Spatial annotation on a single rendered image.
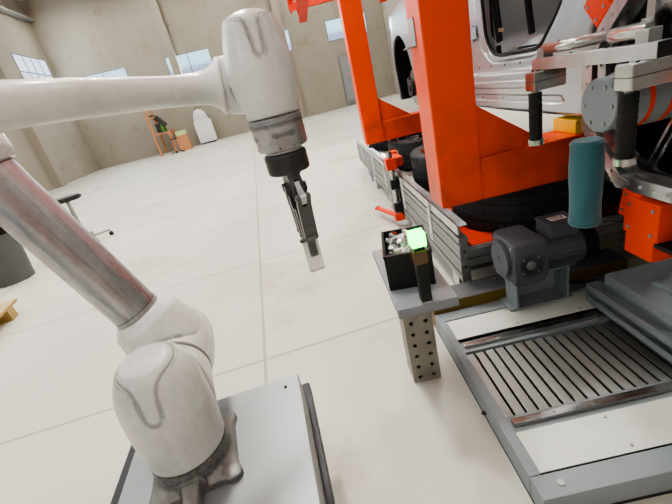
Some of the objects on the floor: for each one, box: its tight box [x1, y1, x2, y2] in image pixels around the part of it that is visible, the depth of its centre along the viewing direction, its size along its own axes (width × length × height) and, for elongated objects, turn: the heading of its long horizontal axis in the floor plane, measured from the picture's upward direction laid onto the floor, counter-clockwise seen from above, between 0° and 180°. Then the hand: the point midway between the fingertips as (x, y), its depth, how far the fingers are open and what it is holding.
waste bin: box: [0, 227, 36, 289], centre depth 376 cm, size 43×43×55 cm
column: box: [399, 312, 441, 383], centre depth 137 cm, size 10×10×42 cm
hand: (313, 253), depth 75 cm, fingers closed
